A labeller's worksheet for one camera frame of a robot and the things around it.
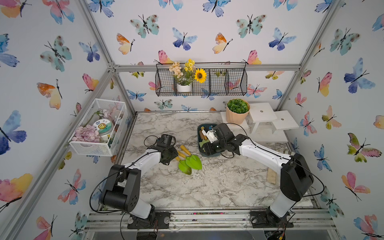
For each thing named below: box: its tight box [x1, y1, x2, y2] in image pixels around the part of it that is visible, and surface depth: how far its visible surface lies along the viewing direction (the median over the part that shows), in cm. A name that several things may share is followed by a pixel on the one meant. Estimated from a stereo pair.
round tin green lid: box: [92, 119, 114, 136], surface depth 67 cm
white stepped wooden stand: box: [220, 102, 300, 142], surface depth 96 cm
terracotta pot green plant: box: [226, 98, 251, 125], surface depth 87 cm
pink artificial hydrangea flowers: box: [71, 124, 101, 143], surface depth 61 cm
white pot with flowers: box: [168, 59, 207, 93], surface depth 86 cm
